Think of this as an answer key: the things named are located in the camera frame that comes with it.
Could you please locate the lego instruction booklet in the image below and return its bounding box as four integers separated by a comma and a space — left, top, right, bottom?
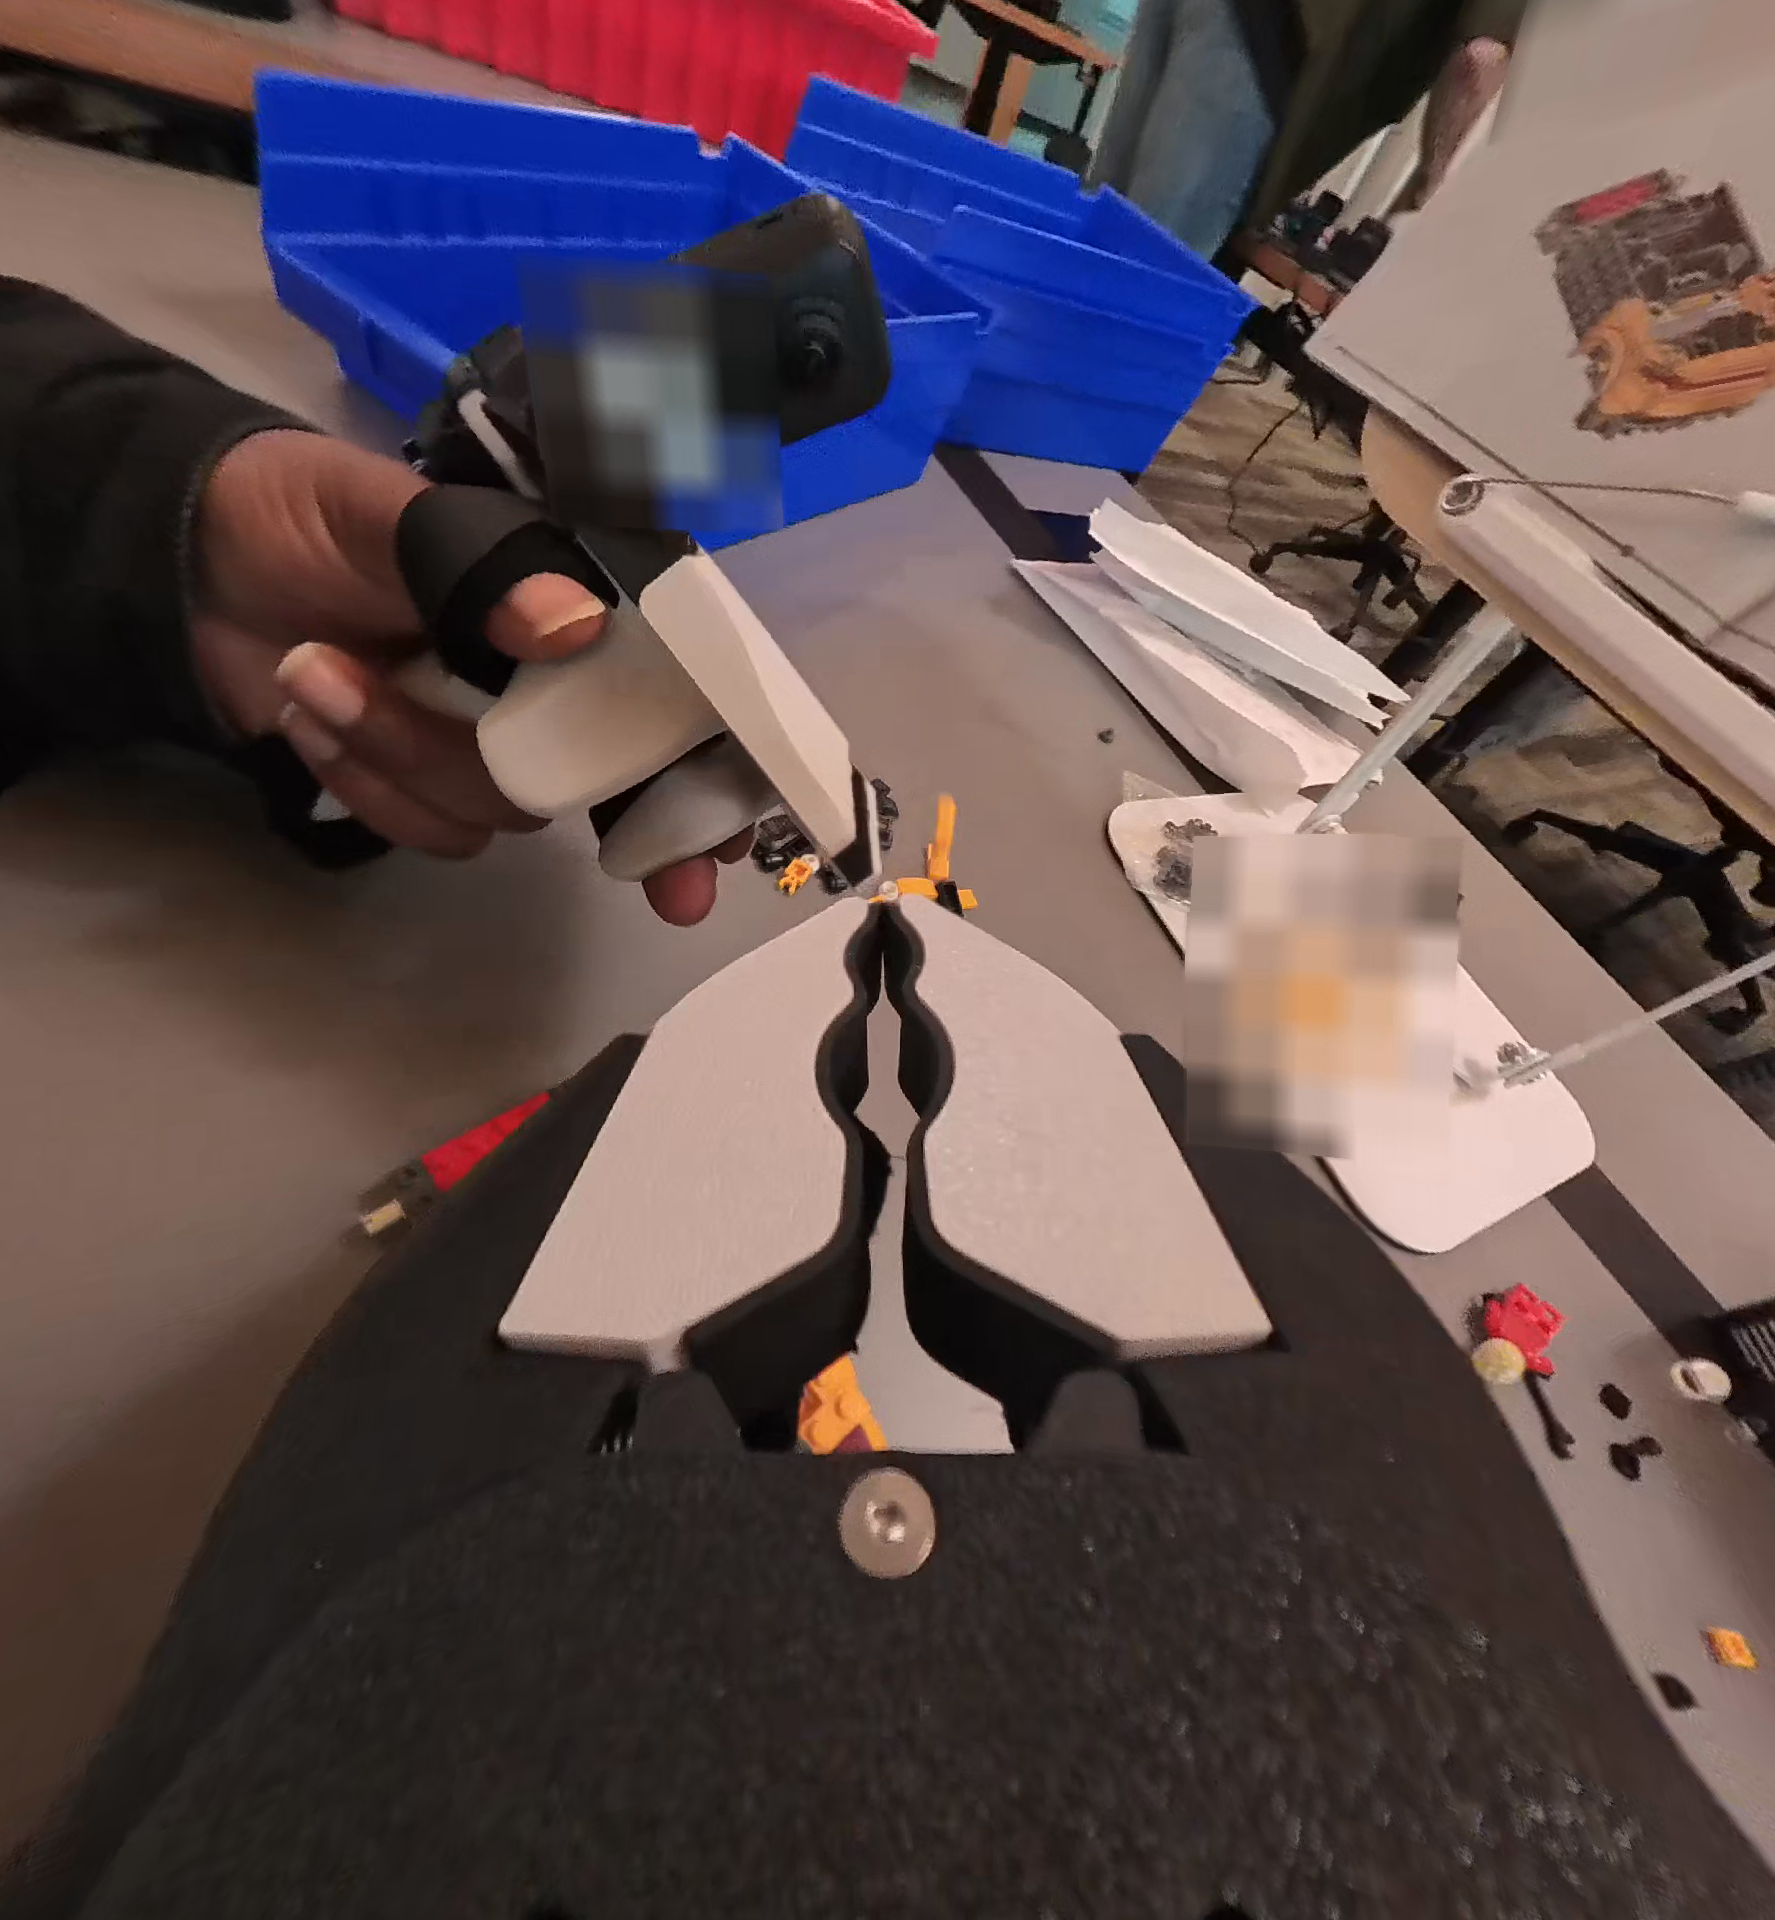
1304, 0, 1775, 736

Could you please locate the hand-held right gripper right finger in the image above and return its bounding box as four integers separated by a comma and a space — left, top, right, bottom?
888, 900, 1275, 1451

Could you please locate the pile of small lego pieces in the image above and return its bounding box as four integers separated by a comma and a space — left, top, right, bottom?
748, 773, 981, 919

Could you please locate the partly built lego car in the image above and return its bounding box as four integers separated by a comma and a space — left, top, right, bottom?
352, 1091, 891, 1459

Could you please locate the person's left hand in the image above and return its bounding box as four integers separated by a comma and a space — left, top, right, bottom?
186, 427, 723, 928

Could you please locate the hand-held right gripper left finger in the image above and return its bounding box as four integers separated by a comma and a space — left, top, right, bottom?
501, 900, 896, 1451

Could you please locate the red plastic bin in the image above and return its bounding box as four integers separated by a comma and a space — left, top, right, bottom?
329, 0, 945, 160

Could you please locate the white book stand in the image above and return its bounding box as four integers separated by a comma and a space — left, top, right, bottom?
1105, 404, 1775, 1255

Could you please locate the blue plastic bin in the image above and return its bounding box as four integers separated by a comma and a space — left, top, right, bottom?
928, 179, 1261, 476
785, 76, 1115, 278
251, 68, 981, 546

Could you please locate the red lego piece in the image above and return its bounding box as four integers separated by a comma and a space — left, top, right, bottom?
1479, 1282, 1566, 1373

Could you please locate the wooden side table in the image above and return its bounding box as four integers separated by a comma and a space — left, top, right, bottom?
0, 0, 557, 123

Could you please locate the clear bag of black parts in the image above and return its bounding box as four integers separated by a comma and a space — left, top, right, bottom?
1124, 773, 1223, 905

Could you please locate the person's left forearm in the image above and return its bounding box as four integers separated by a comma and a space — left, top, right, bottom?
0, 257, 325, 849

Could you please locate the office chair base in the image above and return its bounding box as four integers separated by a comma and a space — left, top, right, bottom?
1501, 809, 1775, 1037
1251, 502, 1442, 640

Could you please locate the background table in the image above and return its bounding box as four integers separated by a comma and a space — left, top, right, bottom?
947, 0, 1121, 142

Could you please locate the white paper bag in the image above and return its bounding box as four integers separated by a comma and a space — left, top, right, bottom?
1089, 499, 1412, 731
1010, 557, 1372, 800

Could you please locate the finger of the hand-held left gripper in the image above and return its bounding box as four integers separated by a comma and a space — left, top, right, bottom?
830, 769, 891, 893
639, 544, 862, 871

